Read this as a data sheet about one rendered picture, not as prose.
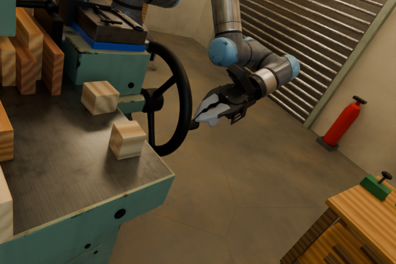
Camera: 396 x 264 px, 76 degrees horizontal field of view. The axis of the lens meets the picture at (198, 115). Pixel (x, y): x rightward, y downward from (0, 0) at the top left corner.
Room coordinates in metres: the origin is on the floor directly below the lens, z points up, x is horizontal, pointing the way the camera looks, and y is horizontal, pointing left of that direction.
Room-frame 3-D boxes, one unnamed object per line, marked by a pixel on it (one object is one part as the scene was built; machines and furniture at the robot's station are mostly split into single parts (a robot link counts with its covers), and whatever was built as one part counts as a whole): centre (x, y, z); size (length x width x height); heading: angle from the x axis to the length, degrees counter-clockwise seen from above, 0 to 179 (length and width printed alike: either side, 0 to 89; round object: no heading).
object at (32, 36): (0.37, 0.32, 0.94); 0.17 x 0.02 x 0.07; 54
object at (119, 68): (0.45, 0.22, 0.91); 0.15 x 0.14 x 0.09; 54
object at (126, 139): (0.26, 0.07, 0.92); 0.03 x 0.03 x 0.04; 49
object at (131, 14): (1.03, 0.43, 0.87); 0.15 x 0.15 x 0.10
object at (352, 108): (2.57, -1.42, 0.30); 0.19 x 0.18 x 0.60; 136
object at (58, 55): (0.38, 0.31, 0.93); 0.25 x 0.01 x 0.07; 54
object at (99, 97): (0.32, 0.15, 0.92); 0.04 x 0.04 x 0.03; 58
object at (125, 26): (0.45, 0.23, 0.99); 0.13 x 0.11 x 0.06; 54
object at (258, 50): (0.80, -0.08, 0.96); 0.11 x 0.11 x 0.08; 54
